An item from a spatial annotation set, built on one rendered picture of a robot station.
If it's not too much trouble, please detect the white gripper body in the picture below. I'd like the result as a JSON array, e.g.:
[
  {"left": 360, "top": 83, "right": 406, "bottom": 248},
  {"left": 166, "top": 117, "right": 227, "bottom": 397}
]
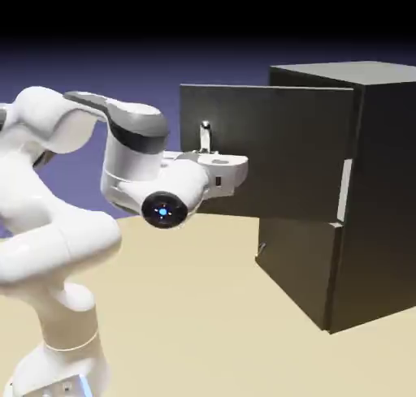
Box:
[{"left": 193, "top": 152, "right": 250, "bottom": 190}]

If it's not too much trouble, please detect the dark cabinet door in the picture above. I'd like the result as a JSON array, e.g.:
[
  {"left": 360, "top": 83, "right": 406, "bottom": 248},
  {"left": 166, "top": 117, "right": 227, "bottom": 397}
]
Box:
[
  {"left": 179, "top": 83, "right": 356, "bottom": 225},
  {"left": 254, "top": 217, "right": 345, "bottom": 332}
]

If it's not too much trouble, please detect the dark cabinet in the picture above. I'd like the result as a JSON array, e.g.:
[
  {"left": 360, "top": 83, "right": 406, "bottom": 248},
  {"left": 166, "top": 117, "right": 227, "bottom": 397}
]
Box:
[{"left": 254, "top": 60, "right": 416, "bottom": 335}]

